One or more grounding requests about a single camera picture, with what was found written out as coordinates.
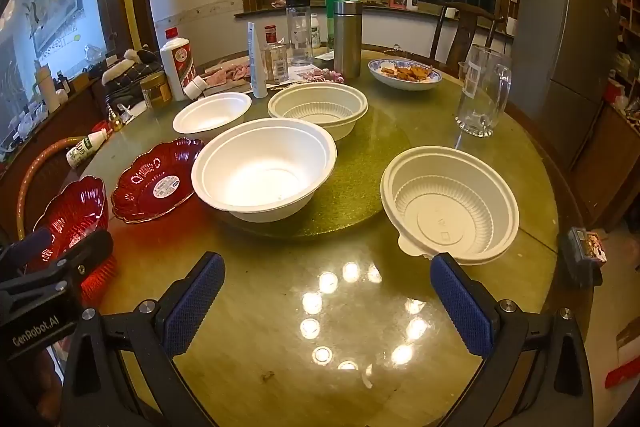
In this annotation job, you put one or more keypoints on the grey refrigerator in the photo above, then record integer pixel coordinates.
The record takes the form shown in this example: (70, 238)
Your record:
(565, 47)

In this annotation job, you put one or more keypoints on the cream tumbler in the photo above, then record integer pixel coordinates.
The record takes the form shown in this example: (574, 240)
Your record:
(47, 89)

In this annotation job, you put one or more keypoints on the glass bottle with red cap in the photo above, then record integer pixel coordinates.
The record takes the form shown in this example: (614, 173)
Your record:
(274, 59)

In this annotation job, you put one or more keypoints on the large white foam bowl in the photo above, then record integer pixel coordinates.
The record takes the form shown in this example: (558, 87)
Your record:
(260, 172)

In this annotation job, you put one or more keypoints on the white tube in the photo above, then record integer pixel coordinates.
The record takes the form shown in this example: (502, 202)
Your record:
(257, 62)

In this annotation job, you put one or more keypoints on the black quilted fur-trimmed slipper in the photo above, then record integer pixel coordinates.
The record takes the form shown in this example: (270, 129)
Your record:
(130, 74)

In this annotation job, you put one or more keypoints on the dark wooden chair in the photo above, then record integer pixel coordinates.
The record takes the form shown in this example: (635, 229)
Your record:
(467, 27)

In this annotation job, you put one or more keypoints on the red and yellow hoop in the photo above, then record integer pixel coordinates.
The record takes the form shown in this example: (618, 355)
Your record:
(37, 167)

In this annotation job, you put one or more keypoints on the pink wrapped candies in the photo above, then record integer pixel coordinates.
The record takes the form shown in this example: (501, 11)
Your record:
(320, 76)

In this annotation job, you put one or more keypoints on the white liquor bottle red label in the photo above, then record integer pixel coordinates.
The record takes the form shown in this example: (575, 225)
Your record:
(177, 67)

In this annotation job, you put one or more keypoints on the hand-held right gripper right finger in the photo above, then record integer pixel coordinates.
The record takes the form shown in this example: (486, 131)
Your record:
(462, 307)

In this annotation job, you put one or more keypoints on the white drink bottle red cap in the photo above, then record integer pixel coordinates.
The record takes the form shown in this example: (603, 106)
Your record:
(85, 151)

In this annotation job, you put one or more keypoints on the red scalloped plate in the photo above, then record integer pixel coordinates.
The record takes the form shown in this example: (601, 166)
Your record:
(70, 217)

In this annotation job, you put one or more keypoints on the cream ribbed plastic bowl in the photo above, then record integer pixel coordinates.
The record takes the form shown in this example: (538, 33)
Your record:
(320, 104)
(450, 212)

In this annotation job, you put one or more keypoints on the wooden sideboard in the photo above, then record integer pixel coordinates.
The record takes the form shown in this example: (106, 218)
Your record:
(60, 127)

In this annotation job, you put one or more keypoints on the small white foam bowl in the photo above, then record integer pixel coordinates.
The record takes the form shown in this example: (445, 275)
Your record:
(210, 112)

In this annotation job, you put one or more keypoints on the steel thermos flask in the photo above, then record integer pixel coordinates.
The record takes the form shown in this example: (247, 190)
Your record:
(347, 42)

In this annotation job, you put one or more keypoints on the white mug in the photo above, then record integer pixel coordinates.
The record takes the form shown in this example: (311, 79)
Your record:
(451, 12)

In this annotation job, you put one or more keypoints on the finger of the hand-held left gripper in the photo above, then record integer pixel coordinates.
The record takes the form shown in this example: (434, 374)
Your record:
(27, 247)
(75, 259)

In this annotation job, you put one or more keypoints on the pink meat pieces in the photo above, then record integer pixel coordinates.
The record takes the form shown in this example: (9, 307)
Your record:
(227, 74)

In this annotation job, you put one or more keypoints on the jar with amber lid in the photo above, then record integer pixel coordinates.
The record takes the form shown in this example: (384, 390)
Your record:
(156, 91)

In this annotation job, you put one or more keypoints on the blue rimmed plate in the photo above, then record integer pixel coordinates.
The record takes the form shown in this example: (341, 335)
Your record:
(430, 83)

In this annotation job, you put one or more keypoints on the clear glass pitcher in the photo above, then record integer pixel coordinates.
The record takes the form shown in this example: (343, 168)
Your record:
(480, 97)

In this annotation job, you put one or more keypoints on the clear bottle with black lid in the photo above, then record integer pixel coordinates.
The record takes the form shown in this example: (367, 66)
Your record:
(299, 32)

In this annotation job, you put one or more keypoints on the small white medicine bottle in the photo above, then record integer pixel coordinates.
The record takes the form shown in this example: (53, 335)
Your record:
(315, 32)

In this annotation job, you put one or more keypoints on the green round turntable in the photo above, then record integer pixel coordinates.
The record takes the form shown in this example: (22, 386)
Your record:
(360, 187)

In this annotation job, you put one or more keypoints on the red plate with sticker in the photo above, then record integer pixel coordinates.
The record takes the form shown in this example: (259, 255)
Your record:
(145, 187)

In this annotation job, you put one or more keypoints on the fried food pieces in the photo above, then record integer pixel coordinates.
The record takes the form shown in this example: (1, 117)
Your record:
(405, 72)

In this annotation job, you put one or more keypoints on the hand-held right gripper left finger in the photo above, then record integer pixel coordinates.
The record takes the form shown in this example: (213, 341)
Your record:
(192, 307)

